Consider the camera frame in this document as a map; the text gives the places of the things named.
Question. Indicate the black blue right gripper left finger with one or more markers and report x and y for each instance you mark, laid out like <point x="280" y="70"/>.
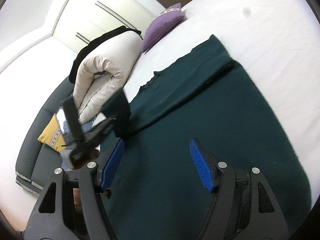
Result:
<point x="108" y="163"/>

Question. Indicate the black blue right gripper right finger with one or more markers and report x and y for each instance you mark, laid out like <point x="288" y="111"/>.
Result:
<point x="205" y="163"/>

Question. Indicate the dark green knit sweater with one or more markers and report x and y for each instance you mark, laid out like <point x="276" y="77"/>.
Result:
<point x="263" y="191"/>

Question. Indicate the person's left hand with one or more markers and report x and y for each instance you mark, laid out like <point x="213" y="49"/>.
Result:
<point x="93" y="155"/>

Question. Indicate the blue pillow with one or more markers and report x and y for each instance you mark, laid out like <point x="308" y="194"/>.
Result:
<point x="90" y="130"/>

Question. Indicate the yellow patterned cushion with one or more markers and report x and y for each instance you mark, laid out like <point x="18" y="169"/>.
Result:
<point x="52" y="136"/>

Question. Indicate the rolled beige duvet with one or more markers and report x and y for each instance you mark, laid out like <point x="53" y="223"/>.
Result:
<point x="104" y="71"/>

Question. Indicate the black garment behind duvet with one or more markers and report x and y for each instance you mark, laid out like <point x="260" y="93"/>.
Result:
<point x="94" y="44"/>

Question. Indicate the white wardrobe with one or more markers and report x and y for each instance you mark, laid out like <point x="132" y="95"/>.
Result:
<point x="81" y="21"/>

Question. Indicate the white bed sheet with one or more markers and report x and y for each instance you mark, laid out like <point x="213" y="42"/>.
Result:
<point x="276" y="41"/>

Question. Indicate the purple cushion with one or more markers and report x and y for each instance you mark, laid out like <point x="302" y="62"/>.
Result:
<point x="161" y="25"/>

